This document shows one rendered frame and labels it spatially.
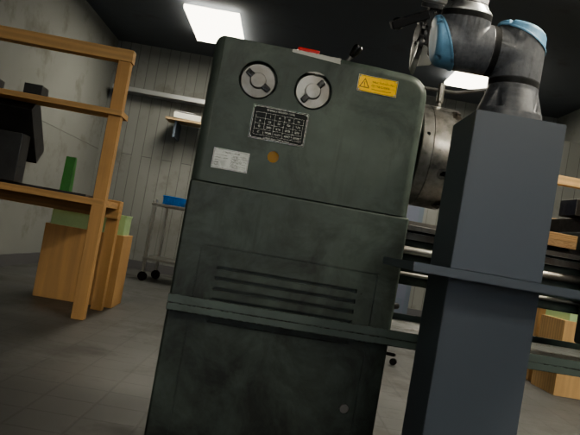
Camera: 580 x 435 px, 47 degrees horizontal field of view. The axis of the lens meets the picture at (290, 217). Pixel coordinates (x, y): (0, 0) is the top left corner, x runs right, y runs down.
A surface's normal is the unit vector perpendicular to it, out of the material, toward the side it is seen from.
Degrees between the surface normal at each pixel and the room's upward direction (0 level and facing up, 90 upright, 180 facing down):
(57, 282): 90
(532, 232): 90
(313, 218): 90
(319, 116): 90
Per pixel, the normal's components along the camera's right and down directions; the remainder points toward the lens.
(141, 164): 0.01, -0.04
